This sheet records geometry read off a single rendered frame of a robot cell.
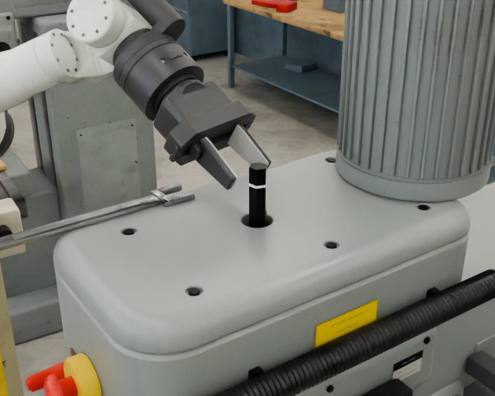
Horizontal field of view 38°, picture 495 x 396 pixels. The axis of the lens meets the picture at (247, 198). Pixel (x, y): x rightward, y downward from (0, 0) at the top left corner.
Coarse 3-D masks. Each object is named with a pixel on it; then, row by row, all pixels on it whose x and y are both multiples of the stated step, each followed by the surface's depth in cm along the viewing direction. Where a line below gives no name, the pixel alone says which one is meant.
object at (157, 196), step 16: (160, 192) 89; (192, 192) 89; (112, 208) 85; (128, 208) 85; (144, 208) 87; (48, 224) 82; (64, 224) 82; (80, 224) 82; (0, 240) 79; (16, 240) 79; (32, 240) 80
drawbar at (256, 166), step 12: (252, 168) 81; (264, 168) 81; (252, 180) 81; (264, 180) 81; (252, 192) 82; (264, 192) 82; (252, 204) 83; (264, 204) 83; (252, 216) 83; (264, 216) 83
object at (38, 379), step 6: (54, 366) 88; (60, 366) 88; (42, 372) 87; (48, 372) 88; (54, 372) 88; (60, 372) 88; (30, 378) 87; (36, 378) 87; (42, 378) 87; (60, 378) 88; (30, 384) 86; (36, 384) 86; (42, 384) 87; (36, 390) 87
